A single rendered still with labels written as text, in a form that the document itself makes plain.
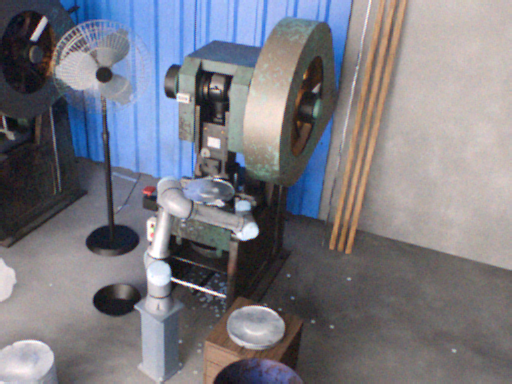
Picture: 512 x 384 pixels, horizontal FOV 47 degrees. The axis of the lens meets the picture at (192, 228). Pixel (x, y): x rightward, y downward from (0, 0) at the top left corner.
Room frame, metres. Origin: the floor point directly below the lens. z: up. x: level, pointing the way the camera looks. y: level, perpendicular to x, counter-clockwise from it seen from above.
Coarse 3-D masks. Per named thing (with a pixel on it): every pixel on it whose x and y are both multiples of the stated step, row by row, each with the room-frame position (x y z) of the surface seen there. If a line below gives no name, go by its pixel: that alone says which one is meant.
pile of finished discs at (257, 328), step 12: (240, 312) 2.33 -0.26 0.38; (252, 312) 2.33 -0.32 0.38; (264, 312) 2.33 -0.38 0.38; (228, 324) 2.23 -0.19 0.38; (240, 324) 2.23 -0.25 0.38; (252, 324) 2.23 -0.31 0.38; (264, 324) 2.23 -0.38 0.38; (276, 324) 2.24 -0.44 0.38; (240, 336) 2.15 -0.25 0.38; (252, 336) 2.15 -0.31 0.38; (264, 336) 2.15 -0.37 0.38; (276, 336) 2.15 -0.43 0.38; (252, 348) 2.09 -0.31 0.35; (264, 348) 2.09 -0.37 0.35
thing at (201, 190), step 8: (192, 184) 2.96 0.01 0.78; (200, 184) 2.96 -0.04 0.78; (208, 184) 2.96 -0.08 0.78; (216, 184) 2.97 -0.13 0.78; (224, 184) 2.97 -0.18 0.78; (184, 192) 2.87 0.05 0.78; (192, 192) 2.87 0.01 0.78; (200, 192) 2.86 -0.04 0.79; (208, 192) 2.86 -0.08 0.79; (216, 192) 2.86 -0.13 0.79; (224, 192) 2.88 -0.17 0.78; (232, 192) 2.88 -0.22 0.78; (200, 200) 2.78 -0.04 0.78; (208, 200) 2.78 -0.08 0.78
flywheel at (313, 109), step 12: (312, 60) 3.03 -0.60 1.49; (312, 84) 3.08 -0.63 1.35; (300, 96) 2.77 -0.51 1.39; (312, 96) 2.75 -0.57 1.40; (300, 108) 2.73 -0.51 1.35; (312, 108) 2.72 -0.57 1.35; (300, 120) 2.75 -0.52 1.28; (312, 120) 2.74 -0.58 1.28; (300, 132) 2.99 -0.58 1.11; (300, 144) 2.93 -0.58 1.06
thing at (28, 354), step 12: (12, 348) 2.10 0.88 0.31; (24, 348) 2.10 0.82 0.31; (36, 348) 2.10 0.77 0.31; (48, 348) 2.10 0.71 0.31; (0, 360) 2.02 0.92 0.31; (12, 360) 2.01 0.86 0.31; (24, 360) 2.01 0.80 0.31; (36, 360) 2.02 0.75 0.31; (48, 360) 2.02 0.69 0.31; (0, 372) 1.94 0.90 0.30; (12, 372) 1.94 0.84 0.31; (24, 372) 1.94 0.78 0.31; (36, 372) 1.95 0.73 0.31
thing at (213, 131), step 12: (204, 120) 2.97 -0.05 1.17; (216, 120) 2.97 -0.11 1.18; (204, 132) 2.95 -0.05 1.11; (216, 132) 2.92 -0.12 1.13; (204, 144) 2.95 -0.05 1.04; (216, 144) 2.92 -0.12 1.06; (204, 156) 2.93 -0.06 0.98; (216, 156) 2.92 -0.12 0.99; (204, 168) 2.91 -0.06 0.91; (216, 168) 2.87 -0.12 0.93; (228, 168) 2.93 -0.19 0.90
